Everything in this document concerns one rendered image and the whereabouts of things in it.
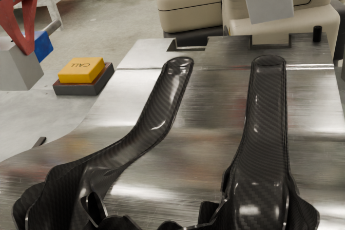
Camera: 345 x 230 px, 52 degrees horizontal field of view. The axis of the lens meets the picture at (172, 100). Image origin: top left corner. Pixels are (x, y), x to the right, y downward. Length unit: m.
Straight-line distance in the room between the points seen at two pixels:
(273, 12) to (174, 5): 0.60
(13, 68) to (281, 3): 0.31
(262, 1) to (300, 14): 0.37
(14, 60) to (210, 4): 0.70
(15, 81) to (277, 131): 0.29
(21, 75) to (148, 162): 0.22
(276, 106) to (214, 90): 0.07
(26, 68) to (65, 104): 0.18
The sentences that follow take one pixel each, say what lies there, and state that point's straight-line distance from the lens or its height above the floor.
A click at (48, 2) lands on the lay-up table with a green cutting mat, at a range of 3.44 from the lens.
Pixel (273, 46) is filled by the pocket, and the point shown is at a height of 0.87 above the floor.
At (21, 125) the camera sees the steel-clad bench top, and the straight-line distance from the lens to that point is 0.59.
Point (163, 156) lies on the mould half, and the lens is 0.27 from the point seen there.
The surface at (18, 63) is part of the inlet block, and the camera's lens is 0.43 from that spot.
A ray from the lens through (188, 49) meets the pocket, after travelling 0.52.
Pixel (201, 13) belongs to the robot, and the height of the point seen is 0.74.
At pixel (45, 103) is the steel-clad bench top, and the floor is 0.80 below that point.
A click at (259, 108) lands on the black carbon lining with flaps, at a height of 0.88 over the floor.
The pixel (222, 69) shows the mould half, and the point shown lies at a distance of 0.42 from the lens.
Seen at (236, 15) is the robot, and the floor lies 0.82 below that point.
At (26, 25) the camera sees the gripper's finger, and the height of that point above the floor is 0.97.
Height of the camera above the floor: 1.09
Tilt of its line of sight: 33 degrees down
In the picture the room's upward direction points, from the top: 10 degrees counter-clockwise
